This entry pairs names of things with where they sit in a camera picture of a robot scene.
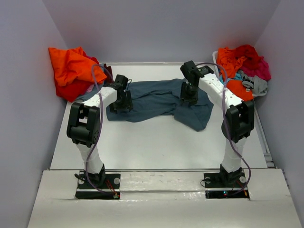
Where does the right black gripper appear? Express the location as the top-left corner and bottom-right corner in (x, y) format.
(180, 81), (200, 106)

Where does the blue-grey t shirt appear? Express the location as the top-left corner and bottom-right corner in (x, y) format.
(106, 79), (213, 132)

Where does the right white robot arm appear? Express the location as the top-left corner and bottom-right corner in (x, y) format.
(180, 60), (255, 188)

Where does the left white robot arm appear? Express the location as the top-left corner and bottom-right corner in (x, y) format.
(66, 75), (133, 188)

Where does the dark maroon folded t shirt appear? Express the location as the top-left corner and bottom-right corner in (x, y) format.
(103, 64), (114, 84)

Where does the pink folded t shirt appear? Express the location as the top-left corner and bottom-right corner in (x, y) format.
(86, 84), (97, 94)

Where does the light blue folded t shirt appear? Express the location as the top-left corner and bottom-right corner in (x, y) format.
(75, 84), (103, 102)

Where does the white perforated plastic basket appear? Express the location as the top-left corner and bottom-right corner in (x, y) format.
(212, 51), (220, 78)

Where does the orange crumpled t shirt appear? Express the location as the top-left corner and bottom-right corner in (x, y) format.
(216, 47), (253, 101)

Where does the red folded t shirt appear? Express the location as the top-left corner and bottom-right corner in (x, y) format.
(55, 79), (93, 102)

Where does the cyan crumpled t shirt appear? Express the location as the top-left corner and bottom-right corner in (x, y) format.
(219, 73), (243, 84)

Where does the orange folded t shirt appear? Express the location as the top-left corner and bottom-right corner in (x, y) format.
(48, 47), (107, 87)

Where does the red crumpled t shirt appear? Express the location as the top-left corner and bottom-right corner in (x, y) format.
(235, 44), (262, 70)

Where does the grey crumpled t shirt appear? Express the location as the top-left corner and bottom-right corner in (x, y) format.
(237, 70), (268, 97)

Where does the magenta crumpled t shirt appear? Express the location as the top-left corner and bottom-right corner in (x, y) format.
(240, 57), (272, 81)

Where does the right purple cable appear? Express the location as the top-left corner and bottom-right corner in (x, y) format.
(194, 62), (251, 197)

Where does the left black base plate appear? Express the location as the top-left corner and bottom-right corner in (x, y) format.
(74, 171), (121, 200)

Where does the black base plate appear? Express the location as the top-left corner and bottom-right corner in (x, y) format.
(200, 171), (250, 200)
(74, 171), (121, 200)

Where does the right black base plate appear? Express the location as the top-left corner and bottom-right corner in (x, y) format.
(200, 171), (250, 200)

